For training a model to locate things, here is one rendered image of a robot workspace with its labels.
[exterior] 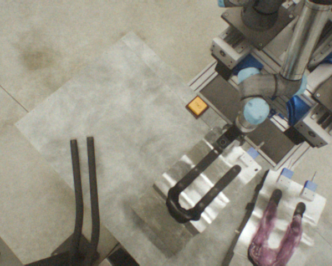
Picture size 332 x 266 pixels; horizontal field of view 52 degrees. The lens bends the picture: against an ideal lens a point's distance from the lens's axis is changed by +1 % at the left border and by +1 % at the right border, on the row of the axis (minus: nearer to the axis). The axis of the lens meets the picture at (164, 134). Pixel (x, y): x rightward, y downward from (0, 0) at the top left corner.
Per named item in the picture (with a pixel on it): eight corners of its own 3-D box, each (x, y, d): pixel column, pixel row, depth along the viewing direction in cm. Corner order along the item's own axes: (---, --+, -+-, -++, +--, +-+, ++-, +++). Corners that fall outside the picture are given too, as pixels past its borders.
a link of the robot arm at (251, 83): (265, 75, 121) (269, 103, 119) (234, 76, 121) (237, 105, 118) (272, 65, 114) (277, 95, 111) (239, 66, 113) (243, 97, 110)
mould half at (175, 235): (213, 129, 154) (219, 121, 141) (255, 171, 150) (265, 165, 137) (131, 207, 144) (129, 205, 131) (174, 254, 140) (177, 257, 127)
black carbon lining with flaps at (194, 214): (216, 144, 145) (220, 139, 136) (244, 172, 143) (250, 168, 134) (157, 201, 138) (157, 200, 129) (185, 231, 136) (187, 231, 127)
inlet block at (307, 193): (308, 169, 148) (313, 167, 143) (318, 175, 148) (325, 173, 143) (296, 196, 145) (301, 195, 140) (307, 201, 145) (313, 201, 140)
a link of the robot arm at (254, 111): (269, 94, 109) (272, 119, 107) (258, 106, 120) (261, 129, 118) (244, 95, 109) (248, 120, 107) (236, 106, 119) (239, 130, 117)
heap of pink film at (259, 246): (266, 197, 142) (273, 195, 134) (306, 218, 140) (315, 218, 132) (239, 255, 135) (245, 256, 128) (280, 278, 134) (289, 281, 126)
